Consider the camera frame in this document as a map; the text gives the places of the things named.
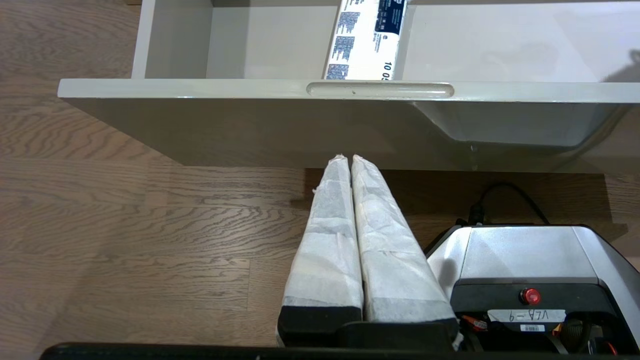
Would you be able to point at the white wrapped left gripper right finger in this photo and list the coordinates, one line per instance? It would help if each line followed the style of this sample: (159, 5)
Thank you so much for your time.
(395, 260)

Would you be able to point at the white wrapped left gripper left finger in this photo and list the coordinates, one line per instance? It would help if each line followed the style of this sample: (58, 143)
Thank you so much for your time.
(327, 250)

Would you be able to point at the glossy white cabinet drawer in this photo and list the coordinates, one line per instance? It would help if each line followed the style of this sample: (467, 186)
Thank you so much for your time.
(250, 125)

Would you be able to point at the silver and black robot base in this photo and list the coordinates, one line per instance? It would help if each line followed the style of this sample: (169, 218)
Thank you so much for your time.
(530, 255)

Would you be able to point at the red emergency stop button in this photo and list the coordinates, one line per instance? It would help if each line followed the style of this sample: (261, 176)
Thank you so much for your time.
(530, 296)

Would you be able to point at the white handwritten label strip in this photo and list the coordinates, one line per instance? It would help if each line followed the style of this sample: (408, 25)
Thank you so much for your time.
(527, 316)

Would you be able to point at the small white barcode sticker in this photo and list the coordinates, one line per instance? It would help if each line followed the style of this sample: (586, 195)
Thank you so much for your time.
(532, 328)

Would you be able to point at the white blue tissue pack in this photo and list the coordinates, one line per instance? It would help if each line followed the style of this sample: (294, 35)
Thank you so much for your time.
(367, 40)

